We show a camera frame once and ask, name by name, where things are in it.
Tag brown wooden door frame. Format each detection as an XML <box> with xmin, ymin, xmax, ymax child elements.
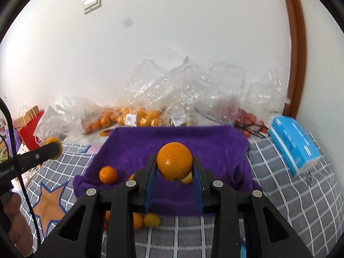
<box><xmin>283</xmin><ymin>0</ymin><xmax>307</xmax><ymax>118</ymax></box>

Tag red paper shopping bag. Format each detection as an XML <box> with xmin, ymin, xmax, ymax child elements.
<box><xmin>12</xmin><ymin>105</ymin><xmax>44</xmax><ymax>151</ymax></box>

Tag purple towel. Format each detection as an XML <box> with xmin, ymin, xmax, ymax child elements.
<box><xmin>73</xmin><ymin>125</ymin><xmax>260</xmax><ymax>197</ymax></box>

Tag left hand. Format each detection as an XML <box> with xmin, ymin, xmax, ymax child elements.
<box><xmin>3</xmin><ymin>193</ymin><xmax>33</xmax><ymax>257</ymax></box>

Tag clear bag of tangerines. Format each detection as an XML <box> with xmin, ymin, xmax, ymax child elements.
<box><xmin>33</xmin><ymin>96</ymin><xmax>114</xmax><ymax>142</ymax></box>

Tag large clear plastic bag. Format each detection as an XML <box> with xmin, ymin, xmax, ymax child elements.
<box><xmin>115</xmin><ymin>48</ymin><xmax>290</xmax><ymax>137</ymax></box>

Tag blue tissue pack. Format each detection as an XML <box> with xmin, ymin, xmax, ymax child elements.
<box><xmin>268</xmin><ymin>116</ymin><xmax>321</xmax><ymax>176</ymax></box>

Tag grey checked star blanket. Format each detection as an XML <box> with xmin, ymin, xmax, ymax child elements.
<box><xmin>27</xmin><ymin>139</ymin><xmax>343</xmax><ymax>257</ymax></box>

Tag white wall switch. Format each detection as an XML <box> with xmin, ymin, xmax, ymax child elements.
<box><xmin>83</xmin><ymin>0</ymin><xmax>101</xmax><ymax>15</ymax></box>

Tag large orange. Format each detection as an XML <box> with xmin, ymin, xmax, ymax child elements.
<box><xmin>104</xmin><ymin>211</ymin><xmax>143</xmax><ymax>231</ymax></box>
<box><xmin>99</xmin><ymin>166</ymin><xmax>118</xmax><ymax>185</ymax></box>

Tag small yellow-orange citrus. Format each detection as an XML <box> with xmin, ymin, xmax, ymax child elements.
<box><xmin>143</xmin><ymin>213</ymin><xmax>161</xmax><ymax>228</ymax></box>

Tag black cable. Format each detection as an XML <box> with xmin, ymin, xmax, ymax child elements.
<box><xmin>0</xmin><ymin>96</ymin><xmax>43</xmax><ymax>248</ymax></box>

